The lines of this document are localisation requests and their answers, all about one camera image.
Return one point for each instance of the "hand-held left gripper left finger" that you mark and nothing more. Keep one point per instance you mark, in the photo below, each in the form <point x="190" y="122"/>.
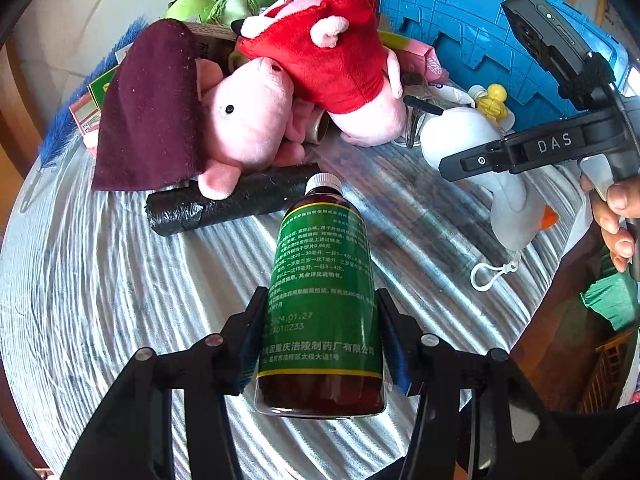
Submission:
<point x="252" y="340"/>

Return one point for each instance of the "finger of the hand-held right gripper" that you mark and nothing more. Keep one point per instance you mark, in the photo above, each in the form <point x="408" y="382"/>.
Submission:
<point x="470" y="162"/>

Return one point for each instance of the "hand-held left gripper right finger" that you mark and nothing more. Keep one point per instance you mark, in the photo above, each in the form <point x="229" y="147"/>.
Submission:
<point x="395" y="355"/>

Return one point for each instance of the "brown bottle with green label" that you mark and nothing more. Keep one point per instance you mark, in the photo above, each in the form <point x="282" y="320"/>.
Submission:
<point x="320" y="260"/>

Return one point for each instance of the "blue plastic crate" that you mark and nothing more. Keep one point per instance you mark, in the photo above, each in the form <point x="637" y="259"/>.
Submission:
<point x="450" y="10"/>

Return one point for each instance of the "large pink pig plush maroon dress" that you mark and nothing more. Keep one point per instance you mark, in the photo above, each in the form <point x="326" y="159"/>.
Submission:
<point x="250" y="115"/>

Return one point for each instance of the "person's right hand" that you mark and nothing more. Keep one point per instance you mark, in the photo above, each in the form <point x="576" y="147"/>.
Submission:
<point x="617" y="200"/>

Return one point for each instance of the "white goose plush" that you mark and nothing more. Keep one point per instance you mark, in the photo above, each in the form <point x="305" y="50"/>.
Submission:
<point x="460" y="135"/>

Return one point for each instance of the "small yellow duck toy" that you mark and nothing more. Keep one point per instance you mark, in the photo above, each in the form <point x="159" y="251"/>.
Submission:
<point x="492" y="105"/>

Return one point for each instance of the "clear plastic cup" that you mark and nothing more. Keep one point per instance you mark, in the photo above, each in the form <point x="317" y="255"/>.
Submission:
<point x="415" y="130"/>

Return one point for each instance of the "white packet with blue print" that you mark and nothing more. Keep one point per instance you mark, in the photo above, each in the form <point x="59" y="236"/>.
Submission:
<point x="452" y="94"/>

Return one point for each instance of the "pink packet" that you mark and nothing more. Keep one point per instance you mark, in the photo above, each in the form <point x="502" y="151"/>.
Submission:
<point x="425" y="57"/>

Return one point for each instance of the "black bag roll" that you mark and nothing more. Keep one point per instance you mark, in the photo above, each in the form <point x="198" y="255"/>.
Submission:
<point x="250" y="200"/>

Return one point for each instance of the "pink pig plush red dress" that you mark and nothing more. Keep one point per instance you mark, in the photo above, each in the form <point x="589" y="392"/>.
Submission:
<point x="340" y="60"/>

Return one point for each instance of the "green cloth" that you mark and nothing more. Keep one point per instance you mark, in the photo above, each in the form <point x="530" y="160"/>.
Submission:
<point x="612" y="300"/>

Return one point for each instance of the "wooden furniture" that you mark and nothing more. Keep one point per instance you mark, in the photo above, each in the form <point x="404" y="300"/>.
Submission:
<point x="607" y="370"/>

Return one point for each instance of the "beige printed box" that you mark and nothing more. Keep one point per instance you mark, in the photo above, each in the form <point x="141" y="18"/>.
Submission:
<point x="215" y="42"/>

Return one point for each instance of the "red and white small box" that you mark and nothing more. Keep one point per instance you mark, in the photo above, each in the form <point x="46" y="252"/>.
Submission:
<point x="82" y="115"/>

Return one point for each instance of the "green medicine box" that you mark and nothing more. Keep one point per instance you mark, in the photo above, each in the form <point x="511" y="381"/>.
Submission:
<point x="102" y="87"/>

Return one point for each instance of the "light green frog plush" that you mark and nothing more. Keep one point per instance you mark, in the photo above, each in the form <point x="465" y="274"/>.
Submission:
<point x="190" y="7"/>

